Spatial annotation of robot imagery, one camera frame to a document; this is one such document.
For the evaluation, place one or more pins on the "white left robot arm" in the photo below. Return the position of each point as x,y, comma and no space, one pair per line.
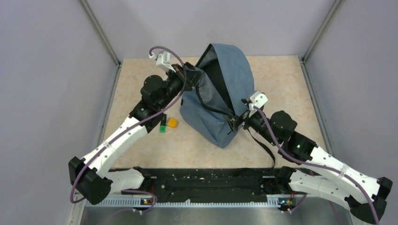
91,175

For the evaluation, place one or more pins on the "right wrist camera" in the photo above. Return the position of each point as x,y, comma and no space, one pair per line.
257,99

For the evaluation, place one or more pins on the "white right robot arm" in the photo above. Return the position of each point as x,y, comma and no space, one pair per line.
364,196

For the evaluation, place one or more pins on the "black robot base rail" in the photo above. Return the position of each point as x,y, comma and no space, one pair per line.
236,185

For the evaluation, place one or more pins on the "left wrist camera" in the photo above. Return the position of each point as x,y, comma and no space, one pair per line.
163,60

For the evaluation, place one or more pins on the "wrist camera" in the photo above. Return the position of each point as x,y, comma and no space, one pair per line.
257,99
163,60

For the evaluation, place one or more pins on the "orange yellow eraser block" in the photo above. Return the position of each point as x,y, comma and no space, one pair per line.
172,123

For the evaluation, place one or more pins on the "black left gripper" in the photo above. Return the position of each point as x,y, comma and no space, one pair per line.
188,77

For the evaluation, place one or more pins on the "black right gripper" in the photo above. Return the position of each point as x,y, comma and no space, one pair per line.
237,120

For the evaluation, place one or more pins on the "green highlighter pen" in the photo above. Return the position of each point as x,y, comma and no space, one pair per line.
163,125

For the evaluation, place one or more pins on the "blue student backpack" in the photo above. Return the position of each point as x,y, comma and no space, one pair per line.
227,80

